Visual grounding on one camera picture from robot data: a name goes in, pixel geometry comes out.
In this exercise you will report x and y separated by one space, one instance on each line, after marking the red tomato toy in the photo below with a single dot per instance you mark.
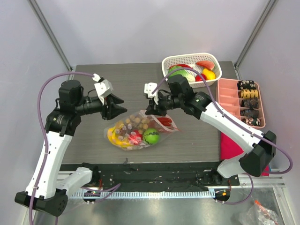
135 138
200 77

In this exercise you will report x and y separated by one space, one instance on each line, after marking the red strawberry toy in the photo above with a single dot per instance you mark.
182 66

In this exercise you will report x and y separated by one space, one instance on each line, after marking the pink divided organizer tray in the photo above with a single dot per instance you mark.
227 97

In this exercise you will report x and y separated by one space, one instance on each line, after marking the black pink floral sock roll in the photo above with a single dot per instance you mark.
252 121

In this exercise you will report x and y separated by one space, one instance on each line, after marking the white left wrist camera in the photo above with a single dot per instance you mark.
103 90

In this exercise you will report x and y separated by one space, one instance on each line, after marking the watermelon slice toy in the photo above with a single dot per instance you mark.
206 64

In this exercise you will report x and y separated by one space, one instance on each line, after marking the crumpled clear plastic bag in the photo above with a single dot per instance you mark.
259 215

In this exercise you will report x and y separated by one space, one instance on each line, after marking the dark brown sock roll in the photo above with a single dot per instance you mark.
251 103

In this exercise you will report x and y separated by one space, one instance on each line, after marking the aluminium frame rail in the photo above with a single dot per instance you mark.
273 181

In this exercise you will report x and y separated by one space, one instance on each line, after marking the black patterned sock roll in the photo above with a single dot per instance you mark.
249 113

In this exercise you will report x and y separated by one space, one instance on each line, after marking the green apple toy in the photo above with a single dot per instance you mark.
151 136

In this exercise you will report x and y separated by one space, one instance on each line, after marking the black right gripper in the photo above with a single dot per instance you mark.
157 107

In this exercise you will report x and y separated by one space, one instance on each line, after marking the white perforated plastic basket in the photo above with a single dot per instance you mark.
191 59

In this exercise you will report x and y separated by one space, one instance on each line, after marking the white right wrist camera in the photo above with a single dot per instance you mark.
150 91

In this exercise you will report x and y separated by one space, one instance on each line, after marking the brown longan bunch toy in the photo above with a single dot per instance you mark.
131 123

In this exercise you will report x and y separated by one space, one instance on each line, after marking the red chili pepper toy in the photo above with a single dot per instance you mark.
163 125

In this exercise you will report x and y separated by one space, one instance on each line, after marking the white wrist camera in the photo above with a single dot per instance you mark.
150 91
103 90

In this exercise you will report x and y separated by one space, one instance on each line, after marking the clear pink zip top bag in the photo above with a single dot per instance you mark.
142 144

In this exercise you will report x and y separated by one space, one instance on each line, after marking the yellow banana bunch toy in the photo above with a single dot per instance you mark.
118 140

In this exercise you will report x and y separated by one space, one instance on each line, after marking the white slotted cable duct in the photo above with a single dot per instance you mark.
88 195

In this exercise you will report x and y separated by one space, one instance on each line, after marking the magenta cloth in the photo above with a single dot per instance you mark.
229 148

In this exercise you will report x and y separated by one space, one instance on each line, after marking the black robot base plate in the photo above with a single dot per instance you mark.
160 177

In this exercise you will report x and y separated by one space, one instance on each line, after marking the yellow leopard sock roll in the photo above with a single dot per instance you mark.
247 94

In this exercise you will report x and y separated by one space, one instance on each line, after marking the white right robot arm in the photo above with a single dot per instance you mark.
258 148

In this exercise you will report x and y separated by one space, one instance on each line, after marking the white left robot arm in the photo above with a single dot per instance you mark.
44 193

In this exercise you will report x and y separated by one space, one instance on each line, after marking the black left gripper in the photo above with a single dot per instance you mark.
113 110

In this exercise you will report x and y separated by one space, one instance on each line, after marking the green lettuce leaf toy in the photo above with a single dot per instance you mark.
184 73

